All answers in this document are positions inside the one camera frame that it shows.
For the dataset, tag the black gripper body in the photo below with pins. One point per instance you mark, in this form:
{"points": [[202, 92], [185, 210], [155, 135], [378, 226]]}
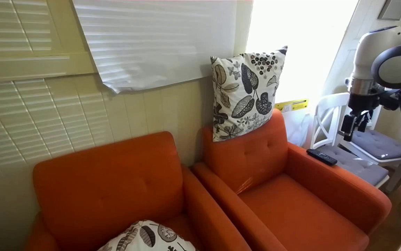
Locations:
{"points": [[361, 111]]}

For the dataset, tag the leaf patterned white pillow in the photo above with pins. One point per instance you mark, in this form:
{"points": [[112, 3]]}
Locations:
{"points": [[244, 89]]}

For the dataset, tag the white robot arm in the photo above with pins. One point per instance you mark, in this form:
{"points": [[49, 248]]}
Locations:
{"points": [[375, 78]]}

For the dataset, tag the far grey seat cushion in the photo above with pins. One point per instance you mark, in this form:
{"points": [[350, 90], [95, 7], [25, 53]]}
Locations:
{"points": [[376, 143]]}

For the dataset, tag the grey seat cushion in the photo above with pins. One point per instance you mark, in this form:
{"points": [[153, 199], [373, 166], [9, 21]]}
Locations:
{"points": [[376, 143], [371, 173]]}

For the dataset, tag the near grey seat cushion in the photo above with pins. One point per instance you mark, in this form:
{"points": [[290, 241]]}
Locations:
{"points": [[371, 173]]}

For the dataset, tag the patterned pillow on left armchair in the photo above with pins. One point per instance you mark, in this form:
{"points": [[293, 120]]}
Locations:
{"points": [[148, 235]]}

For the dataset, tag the near white wooden chair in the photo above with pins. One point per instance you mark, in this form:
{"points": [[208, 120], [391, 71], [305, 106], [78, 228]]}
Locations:
{"points": [[326, 120]]}

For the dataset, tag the black remote control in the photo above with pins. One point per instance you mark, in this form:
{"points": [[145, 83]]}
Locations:
{"points": [[322, 156]]}

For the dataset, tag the yellow label strip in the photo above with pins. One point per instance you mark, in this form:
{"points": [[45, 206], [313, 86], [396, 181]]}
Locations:
{"points": [[293, 104]]}

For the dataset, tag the right orange armchair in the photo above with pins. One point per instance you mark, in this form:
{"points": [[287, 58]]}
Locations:
{"points": [[283, 199]]}

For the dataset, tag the orange armchair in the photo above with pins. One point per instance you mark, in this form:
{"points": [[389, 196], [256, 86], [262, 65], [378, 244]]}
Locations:
{"points": [[88, 196], [283, 199]]}

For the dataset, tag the left orange armchair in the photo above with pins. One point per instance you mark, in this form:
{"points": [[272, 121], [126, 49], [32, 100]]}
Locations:
{"points": [[88, 196]]}

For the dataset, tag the white sheet on wall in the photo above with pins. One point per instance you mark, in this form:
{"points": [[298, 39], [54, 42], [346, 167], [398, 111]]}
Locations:
{"points": [[139, 44]]}

